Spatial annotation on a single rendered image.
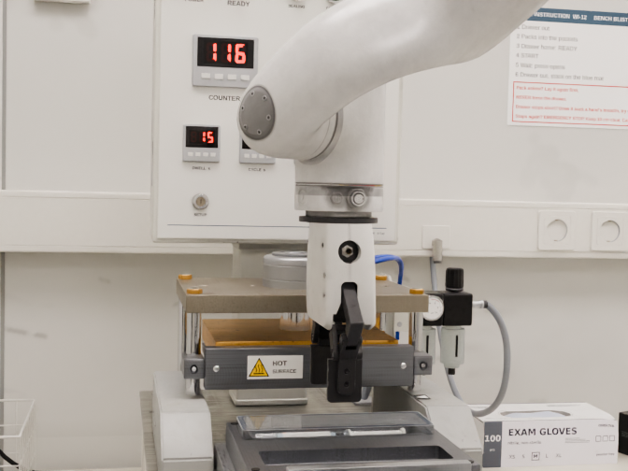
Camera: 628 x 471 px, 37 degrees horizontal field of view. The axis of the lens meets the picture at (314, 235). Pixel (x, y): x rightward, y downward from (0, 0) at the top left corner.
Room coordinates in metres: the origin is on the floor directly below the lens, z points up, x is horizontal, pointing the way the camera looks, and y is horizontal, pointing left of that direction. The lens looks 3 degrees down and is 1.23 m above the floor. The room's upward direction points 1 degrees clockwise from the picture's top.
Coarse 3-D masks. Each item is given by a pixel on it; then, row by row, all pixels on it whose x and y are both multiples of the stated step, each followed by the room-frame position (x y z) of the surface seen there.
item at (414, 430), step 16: (240, 432) 0.86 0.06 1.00; (256, 432) 0.85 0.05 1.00; (272, 432) 0.85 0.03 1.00; (288, 432) 0.86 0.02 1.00; (304, 432) 0.86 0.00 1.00; (320, 432) 0.86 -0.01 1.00; (336, 432) 0.87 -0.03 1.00; (352, 432) 0.87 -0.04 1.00; (368, 432) 0.87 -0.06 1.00; (384, 432) 0.87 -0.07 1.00; (400, 432) 0.88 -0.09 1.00; (416, 432) 0.88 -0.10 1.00; (432, 432) 0.88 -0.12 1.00
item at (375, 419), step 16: (240, 416) 0.90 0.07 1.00; (256, 416) 0.90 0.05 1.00; (272, 416) 0.90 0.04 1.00; (288, 416) 0.91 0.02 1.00; (304, 416) 0.91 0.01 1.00; (320, 416) 0.91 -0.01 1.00; (336, 416) 0.91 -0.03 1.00; (352, 416) 0.91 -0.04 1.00; (368, 416) 0.91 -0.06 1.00; (384, 416) 0.92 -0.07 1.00; (400, 416) 0.92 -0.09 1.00; (416, 416) 0.92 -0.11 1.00
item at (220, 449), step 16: (224, 448) 0.91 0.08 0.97; (224, 464) 0.85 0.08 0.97; (336, 464) 0.73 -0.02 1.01; (352, 464) 0.73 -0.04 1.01; (368, 464) 0.73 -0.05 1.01; (384, 464) 0.73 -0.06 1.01; (400, 464) 0.73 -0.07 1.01; (416, 464) 0.74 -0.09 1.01; (432, 464) 0.74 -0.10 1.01; (448, 464) 0.74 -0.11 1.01; (464, 464) 0.74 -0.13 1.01
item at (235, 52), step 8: (208, 40) 1.21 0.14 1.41; (216, 40) 1.21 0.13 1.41; (208, 48) 1.21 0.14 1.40; (216, 48) 1.21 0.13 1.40; (224, 48) 1.21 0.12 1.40; (232, 48) 1.21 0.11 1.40; (240, 48) 1.22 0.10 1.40; (208, 56) 1.21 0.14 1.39; (216, 56) 1.21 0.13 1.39; (224, 56) 1.21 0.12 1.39; (232, 56) 1.21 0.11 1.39; (240, 56) 1.22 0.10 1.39; (232, 64) 1.21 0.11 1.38; (240, 64) 1.22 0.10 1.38
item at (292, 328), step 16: (208, 320) 1.16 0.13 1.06; (224, 320) 1.16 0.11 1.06; (240, 320) 1.17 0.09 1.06; (256, 320) 1.17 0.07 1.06; (272, 320) 1.17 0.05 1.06; (288, 320) 1.09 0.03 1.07; (304, 320) 1.09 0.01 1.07; (208, 336) 1.08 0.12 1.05; (224, 336) 1.04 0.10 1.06; (240, 336) 1.04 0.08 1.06; (256, 336) 1.04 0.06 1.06; (272, 336) 1.04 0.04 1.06; (288, 336) 1.05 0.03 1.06; (304, 336) 1.05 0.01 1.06; (368, 336) 1.06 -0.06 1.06; (384, 336) 1.06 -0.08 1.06
